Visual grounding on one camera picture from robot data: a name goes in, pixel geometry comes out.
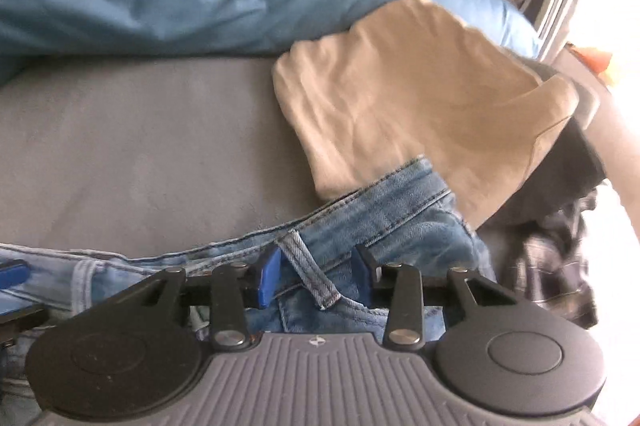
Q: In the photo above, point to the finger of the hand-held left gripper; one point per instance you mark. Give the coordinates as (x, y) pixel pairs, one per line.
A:
(12, 275)
(22, 318)

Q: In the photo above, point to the orange bag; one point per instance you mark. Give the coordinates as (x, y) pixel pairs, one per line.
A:
(592, 63)

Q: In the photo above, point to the blue jeans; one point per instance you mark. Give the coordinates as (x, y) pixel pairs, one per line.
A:
(400, 216)

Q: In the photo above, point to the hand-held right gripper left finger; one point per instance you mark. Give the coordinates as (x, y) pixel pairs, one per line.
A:
(267, 278)

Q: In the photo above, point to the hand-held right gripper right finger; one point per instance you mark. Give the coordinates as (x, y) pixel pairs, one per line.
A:
(364, 271)

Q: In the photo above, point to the tan folded cloth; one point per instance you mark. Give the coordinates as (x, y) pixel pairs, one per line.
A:
(410, 95)

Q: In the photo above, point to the black grey checked garment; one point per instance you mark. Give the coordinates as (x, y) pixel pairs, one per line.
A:
(555, 256)

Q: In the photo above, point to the dark grey garment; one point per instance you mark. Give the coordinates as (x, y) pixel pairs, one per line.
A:
(565, 165)

